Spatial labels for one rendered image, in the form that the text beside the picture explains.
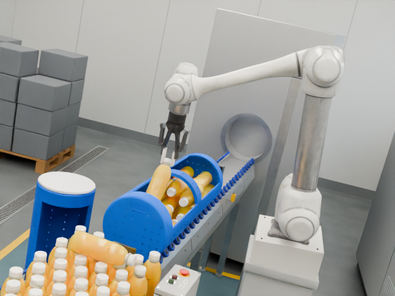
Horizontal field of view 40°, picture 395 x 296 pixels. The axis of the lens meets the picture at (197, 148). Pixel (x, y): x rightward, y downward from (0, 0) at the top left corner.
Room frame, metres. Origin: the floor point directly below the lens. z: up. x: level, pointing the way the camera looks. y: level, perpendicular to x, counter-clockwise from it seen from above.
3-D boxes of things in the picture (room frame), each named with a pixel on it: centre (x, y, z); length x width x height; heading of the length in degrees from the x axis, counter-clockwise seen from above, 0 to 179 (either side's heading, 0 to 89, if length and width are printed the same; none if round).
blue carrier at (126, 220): (2.41, 0.07, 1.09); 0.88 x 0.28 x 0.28; 166
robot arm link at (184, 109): (2.23, 0.11, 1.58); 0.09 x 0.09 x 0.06
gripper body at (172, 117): (2.24, 0.11, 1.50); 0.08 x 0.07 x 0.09; 74
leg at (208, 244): (3.91, -0.25, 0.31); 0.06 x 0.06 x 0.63; 76
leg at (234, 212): (3.88, -0.38, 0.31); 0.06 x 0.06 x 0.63; 76
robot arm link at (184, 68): (2.22, 0.11, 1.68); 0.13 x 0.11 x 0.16; 176
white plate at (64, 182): (2.49, 0.59, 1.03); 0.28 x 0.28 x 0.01
